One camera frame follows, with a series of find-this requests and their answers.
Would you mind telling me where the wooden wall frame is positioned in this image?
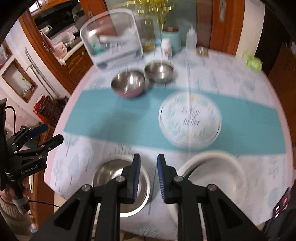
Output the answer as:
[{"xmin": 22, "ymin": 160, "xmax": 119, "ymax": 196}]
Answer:
[{"xmin": 1, "ymin": 58, "xmax": 38, "ymax": 103}]

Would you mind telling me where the teal table runner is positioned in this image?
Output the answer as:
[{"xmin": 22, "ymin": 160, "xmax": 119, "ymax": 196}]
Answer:
[{"xmin": 63, "ymin": 89, "xmax": 286, "ymax": 156}]

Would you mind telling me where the frosted glass sliding door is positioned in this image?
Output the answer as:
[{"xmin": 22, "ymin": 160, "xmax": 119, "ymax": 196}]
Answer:
[{"xmin": 79, "ymin": 0, "xmax": 245, "ymax": 56}]

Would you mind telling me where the large steel bowl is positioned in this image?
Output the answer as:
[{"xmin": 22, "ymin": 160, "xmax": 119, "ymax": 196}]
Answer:
[{"xmin": 92, "ymin": 159, "xmax": 152, "ymax": 217}]

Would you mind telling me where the small glass jar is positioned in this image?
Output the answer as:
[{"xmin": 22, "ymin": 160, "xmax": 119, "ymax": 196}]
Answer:
[{"xmin": 141, "ymin": 38, "xmax": 158, "ymax": 52}]

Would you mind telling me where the small steel bowl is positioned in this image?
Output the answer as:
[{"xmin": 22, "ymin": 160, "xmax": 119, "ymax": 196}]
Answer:
[{"xmin": 144, "ymin": 61, "xmax": 175, "ymax": 84}]

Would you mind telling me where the round printed placemat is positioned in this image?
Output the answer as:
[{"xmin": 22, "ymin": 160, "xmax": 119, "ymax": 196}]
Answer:
[{"xmin": 158, "ymin": 91, "xmax": 222, "ymax": 146}]

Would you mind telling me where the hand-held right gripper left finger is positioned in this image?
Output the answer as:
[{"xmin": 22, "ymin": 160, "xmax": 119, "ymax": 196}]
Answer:
[{"xmin": 30, "ymin": 153, "xmax": 141, "ymax": 241}]

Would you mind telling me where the green tissue pack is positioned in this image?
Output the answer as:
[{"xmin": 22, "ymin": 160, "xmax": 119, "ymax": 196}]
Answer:
[{"xmin": 243, "ymin": 52, "xmax": 264, "ymax": 72}]

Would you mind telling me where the silver door handle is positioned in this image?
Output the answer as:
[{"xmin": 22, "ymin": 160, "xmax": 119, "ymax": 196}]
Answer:
[{"xmin": 217, "ymin": 0, "xmax": 227, "ymax": 22}]

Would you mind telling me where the black range hood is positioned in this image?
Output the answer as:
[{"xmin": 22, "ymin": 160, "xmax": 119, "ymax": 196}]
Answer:
[{"xmin": 32, "ymin": 0, "xmax": 81, "ymax": 26}]

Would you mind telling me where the clear squeeze bottle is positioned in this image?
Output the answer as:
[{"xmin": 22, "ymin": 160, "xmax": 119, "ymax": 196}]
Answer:
[{"xmin": 185, "ymin": 25, "xmax": 198, "ymax": 50}]

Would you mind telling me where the metal mop pole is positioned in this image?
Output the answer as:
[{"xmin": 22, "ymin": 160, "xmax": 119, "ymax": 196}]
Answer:
[{"xmin": 24, "ymin": 47, "xmax": 60, "ymax": 98}]

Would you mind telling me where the pink steel bowl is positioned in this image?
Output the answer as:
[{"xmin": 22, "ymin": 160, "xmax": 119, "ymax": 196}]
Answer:
[{"xmin": 111, "ymin": 71, "xmax": 147, "ymax": 99}]

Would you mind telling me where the white pill bottle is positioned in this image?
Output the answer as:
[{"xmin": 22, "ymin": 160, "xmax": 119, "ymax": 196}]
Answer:
[{"xmin": 161, "ymin": 38, "xmax": 173, "ymax": 61}]

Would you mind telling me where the large white plate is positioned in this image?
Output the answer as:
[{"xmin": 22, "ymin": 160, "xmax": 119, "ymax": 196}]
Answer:
[{"xmin": 167, "ymin": 150, "xmax": 249, "ymax": 229}]

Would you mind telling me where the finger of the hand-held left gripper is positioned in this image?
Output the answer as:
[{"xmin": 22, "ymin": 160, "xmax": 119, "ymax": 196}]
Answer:
[
  {"xmin": 11, "ymin": 123, "xmax": 49, "ymax": 149},
  {"xmin": 37, "ymin": 134, "xmax": 64, "ymax": 158}
]

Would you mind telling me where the teal canister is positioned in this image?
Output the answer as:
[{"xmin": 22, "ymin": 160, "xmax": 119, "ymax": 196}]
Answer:
[{"xmin": 161, "ymin": 27, "xmax": 182, "ymax": 52}]

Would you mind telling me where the blister pack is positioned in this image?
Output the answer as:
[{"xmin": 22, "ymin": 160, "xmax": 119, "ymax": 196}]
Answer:
[{"xmin": 196, "ymin": 46, "xmax": 210, "ymax": 57}]

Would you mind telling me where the clear plastic storage box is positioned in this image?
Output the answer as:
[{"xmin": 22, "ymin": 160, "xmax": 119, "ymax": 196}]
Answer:
[{"xmin": 80, "ymin": 8, "xmax": 144, "ymax": 70}]

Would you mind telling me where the black cable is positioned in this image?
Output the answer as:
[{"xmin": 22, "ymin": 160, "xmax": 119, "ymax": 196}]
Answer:
[{"xmin": 29, "ymin": 200, "xmax": 62, "ymax": 209}]

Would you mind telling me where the gold door ornament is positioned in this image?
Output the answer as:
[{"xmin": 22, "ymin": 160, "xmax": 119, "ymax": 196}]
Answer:
[{"xmin": 135, "ymin": 0, "xmax": 174, "ymax": 26}]

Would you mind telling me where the pink kitchen appliance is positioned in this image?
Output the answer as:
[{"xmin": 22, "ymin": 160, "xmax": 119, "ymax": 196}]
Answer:
[{"xmin": 52, "ymin": 42, "xmax": 68, "ymax": 58}]

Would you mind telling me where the person's left hand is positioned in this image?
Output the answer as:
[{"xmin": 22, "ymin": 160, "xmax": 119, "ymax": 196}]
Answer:
[{"xmin": 0, "ymin": 178, "xmax": 31, "ymax": 211}]

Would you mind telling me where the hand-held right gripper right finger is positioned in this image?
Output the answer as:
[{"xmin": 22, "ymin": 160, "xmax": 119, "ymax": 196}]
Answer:
[{"xmin": 157, "ymin": 153, "xmax": 264, "ymax": 241}]

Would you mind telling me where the red basket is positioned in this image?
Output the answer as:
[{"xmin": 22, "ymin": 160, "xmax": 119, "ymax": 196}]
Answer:
[{"xmin": 33, "ymin": 94, "xmax": 63, "ymax": 126}]

